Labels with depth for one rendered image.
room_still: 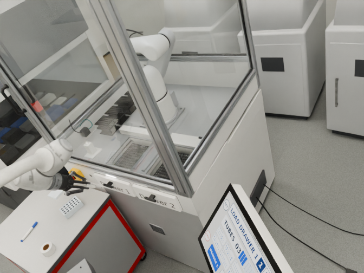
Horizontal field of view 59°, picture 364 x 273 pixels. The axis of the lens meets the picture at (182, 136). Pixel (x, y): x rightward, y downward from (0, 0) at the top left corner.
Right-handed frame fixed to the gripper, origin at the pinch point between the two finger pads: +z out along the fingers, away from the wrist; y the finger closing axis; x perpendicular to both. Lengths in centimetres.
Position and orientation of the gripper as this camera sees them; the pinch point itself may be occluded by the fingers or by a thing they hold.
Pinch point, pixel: (89, 185)
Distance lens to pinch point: 179.9
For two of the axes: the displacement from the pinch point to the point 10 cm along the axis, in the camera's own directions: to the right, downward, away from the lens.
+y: 2.4, -9.7, 1.1
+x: -8.2, -1.4, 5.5
